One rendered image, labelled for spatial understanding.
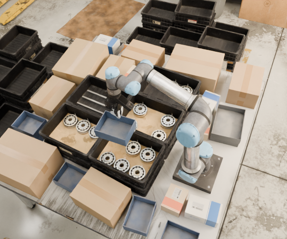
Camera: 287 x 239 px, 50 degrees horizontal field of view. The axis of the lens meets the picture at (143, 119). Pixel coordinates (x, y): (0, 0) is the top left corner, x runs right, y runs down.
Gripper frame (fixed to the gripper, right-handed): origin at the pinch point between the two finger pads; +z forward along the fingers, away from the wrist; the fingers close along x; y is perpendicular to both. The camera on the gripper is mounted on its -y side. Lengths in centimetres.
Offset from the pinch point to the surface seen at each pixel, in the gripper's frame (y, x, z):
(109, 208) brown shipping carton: -14, 42, 31
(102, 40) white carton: 72, -91, 25
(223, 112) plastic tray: -51, -60, 32
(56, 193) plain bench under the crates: 29, 43, 47
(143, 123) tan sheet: -4.2, -21.9, 27.9
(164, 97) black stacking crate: -8, -49, 26
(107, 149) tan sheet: 8.4, 6.8, 30.4
